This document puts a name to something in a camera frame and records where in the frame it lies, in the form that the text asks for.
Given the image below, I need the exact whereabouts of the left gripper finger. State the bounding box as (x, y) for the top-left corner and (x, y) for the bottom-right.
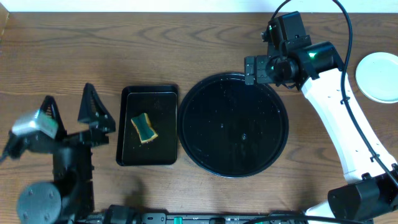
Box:
(78, 83), (116, 133)
(40, 95), (67, 140)

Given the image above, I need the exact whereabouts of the green and yellow sponge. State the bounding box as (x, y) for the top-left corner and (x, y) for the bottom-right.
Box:
(131, 113), (159, 144)

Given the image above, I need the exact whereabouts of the light blue plate top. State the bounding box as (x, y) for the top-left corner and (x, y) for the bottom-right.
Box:
(355, 52), (397, 104)

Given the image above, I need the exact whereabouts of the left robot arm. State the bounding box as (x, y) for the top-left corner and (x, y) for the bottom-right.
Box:
(1, 83), (116, 223)

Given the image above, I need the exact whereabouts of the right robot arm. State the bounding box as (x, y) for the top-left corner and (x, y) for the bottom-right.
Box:
(244, 40), (397, 221)

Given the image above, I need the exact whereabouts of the black rectangular tray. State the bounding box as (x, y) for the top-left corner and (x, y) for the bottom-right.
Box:
(116, 85), (178, 166)

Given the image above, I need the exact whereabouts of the black round tray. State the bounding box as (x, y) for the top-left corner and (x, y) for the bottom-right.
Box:
(177, 73), (289, 178)

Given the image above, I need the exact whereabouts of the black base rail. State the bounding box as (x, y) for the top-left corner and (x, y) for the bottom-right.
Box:
(72, 205), (308, 224)

